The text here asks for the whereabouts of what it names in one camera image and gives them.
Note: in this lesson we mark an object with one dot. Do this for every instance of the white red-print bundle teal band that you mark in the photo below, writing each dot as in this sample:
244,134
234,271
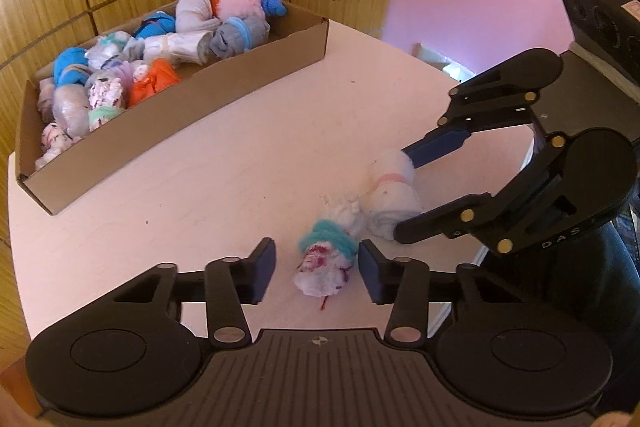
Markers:
325,272

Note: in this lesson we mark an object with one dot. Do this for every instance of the black speaker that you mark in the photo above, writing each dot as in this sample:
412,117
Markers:
595,12

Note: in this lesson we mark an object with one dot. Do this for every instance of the clear plastic-wrapped bundle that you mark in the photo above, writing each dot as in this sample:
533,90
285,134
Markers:
70,109

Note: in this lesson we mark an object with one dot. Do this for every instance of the cardboard box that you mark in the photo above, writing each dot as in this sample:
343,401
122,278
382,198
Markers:
175,117

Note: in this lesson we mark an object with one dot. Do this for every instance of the pale ribbed sock bundle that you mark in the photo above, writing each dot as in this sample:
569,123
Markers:
192,14

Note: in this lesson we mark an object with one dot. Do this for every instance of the cream sock bundle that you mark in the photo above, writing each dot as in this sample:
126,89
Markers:
175,47

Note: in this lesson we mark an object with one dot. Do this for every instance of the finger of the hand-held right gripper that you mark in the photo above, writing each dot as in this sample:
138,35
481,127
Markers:
440,147
440,219

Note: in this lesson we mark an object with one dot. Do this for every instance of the lavender sock bundle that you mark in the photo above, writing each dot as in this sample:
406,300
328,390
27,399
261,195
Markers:
125,74

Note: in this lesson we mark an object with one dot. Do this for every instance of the white speckled bundle green band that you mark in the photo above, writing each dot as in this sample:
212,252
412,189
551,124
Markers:
102,94

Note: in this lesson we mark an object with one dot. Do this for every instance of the plastic-wrapped bundle with teal yarn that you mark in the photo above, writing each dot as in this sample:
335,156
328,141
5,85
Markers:
105,49

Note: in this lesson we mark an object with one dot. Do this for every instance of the beige small box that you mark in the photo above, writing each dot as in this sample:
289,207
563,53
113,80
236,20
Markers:
435,57

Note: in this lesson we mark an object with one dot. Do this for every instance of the grey sock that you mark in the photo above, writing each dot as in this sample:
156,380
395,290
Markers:
232,39

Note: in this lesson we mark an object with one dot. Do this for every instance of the bright blue sock bundle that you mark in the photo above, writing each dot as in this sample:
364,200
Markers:
70,62

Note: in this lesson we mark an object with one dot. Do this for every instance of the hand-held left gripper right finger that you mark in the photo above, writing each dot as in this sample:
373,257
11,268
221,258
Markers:
372,272

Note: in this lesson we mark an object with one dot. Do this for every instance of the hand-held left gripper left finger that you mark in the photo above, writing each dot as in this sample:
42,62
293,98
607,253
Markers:
262,269

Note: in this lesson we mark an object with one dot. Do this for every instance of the light pink sock bundle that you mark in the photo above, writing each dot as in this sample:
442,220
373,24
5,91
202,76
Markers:
45,99

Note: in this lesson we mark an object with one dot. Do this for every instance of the white sock bundle pink band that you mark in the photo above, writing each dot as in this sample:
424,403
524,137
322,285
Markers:
390,202

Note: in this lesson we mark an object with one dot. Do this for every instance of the blue black white sock bundle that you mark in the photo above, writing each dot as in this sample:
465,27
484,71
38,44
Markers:
155,27

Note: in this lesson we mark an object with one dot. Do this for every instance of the white pink-print sock bundle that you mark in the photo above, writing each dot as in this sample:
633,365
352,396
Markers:
52,142

